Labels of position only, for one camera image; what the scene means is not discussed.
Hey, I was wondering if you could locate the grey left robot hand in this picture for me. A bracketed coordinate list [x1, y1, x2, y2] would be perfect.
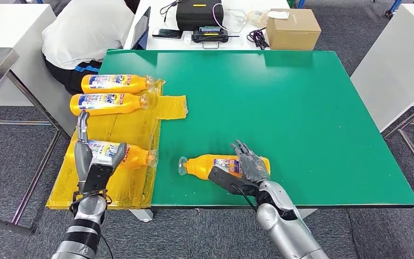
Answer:
[73, 110, 128, 183]

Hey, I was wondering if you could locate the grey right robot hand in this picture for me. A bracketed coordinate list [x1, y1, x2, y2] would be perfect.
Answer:
[230, 139, 271, 185]

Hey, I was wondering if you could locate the orange detergent bottle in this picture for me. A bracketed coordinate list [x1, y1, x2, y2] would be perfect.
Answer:
[69, 93, 151, 117]
[81, 74, 155, 95]
[178, 154, 271, 181]
[74, 139, 157, 171]

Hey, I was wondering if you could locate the white table foot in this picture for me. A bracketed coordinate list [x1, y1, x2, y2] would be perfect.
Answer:
[298, 209, 318, 220]
[129, 209, 154, 223]

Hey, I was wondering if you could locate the person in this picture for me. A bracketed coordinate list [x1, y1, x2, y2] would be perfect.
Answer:
[42, 0, 141, 96]

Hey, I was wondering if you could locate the black handheld controller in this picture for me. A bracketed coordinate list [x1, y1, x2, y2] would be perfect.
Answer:
[192, 26, 240, 50]

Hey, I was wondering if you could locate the brown cardboard box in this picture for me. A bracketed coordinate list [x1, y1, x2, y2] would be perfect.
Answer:
[266, 8, 322, 51]

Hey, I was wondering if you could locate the white table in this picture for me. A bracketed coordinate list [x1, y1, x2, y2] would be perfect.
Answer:
[123, 0, 291, 51]
[349, 3, 414, 190]
[0, 4, 58, 107]

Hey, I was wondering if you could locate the tablet with white cover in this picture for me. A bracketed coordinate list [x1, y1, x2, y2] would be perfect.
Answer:
[130, 6, 151, 50]

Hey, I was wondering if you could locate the clear plastic bag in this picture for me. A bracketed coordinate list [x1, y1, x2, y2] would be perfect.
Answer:
[247, 9, 270, 29]

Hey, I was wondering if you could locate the black smartphone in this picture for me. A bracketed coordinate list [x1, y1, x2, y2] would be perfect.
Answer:
[152, 28, 184, 39]

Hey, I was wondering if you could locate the black carry case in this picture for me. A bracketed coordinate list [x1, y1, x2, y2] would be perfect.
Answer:
[176, 0, 224, 31]

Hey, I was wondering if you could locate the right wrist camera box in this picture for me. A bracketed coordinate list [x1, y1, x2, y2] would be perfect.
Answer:
[208, 166, 259, 197]

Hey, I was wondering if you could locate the black cable bundle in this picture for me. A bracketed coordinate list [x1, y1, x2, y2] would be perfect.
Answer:
[246, 28, 270, 50]

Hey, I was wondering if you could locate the white cable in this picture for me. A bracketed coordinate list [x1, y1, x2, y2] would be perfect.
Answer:
[225, 8, 249, 35]

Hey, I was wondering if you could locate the pink cable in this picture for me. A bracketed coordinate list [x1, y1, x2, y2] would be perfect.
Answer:
[212, 3, 231, 34]

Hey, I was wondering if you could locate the blue wheeled frame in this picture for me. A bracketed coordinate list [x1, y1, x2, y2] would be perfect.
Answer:
[383, 0, 402, 17]

